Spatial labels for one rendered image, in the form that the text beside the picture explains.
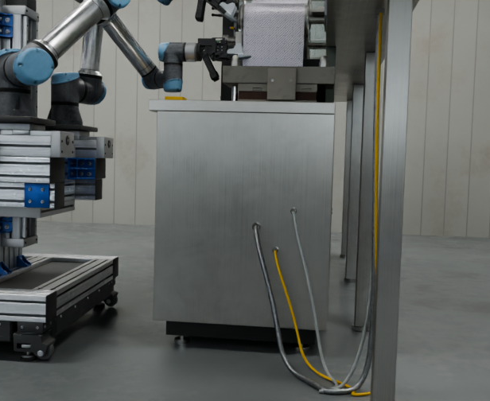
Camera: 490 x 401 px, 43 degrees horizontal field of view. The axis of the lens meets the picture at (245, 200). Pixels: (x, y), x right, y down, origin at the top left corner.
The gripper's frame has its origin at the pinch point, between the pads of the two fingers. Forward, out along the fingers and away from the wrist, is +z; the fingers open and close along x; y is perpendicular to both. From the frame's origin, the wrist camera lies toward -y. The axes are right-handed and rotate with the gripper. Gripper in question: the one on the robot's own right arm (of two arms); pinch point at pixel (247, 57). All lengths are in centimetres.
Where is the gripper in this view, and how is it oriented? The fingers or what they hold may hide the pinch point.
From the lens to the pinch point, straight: 248.3
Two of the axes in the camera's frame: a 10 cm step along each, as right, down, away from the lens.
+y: 0.3, -10.0, -0.7
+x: 1.3, -0.6, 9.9
